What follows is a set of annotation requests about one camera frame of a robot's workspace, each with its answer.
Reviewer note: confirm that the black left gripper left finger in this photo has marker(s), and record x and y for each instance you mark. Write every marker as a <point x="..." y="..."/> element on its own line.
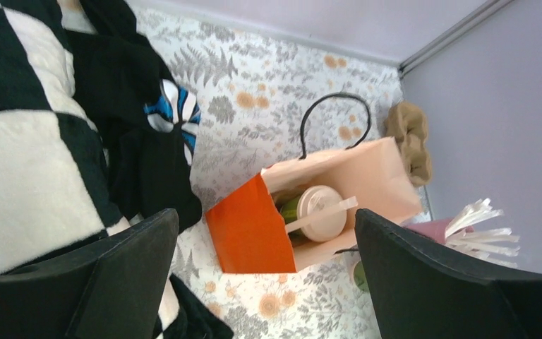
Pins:
<point x="111" y="288"/>

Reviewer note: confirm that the white plastic cup lid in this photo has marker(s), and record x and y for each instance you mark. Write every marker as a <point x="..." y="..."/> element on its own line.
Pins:
<point x="326" y="220"/>

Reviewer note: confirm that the black white checkered blanket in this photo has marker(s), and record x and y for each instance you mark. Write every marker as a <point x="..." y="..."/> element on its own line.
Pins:
<point x="79" y="161"/>

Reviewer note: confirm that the white stirrer stick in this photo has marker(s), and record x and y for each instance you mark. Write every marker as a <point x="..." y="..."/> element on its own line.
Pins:
<point x="309" y="219"/>

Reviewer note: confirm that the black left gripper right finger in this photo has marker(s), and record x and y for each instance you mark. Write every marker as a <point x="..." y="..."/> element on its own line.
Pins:
<point x="422" y="289"/>

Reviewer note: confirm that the pink cup of stirrers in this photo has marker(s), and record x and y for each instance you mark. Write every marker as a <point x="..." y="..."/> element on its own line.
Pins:
<point x="458" y="233"/>

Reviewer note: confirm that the stack of green paper cups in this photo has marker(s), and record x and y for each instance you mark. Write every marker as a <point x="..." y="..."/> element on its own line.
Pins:
<point x="358" y="277"/>

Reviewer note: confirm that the floral table mat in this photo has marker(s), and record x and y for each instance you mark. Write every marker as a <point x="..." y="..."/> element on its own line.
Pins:
<point x="253" y="91"/>

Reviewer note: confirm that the orange paper bag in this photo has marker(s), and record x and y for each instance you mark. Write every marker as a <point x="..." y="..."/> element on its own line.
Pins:
<point x="249" y="233"/>

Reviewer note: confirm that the blue white striped cloth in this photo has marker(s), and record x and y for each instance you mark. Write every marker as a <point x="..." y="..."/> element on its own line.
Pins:
<point x="176" y="110"/>

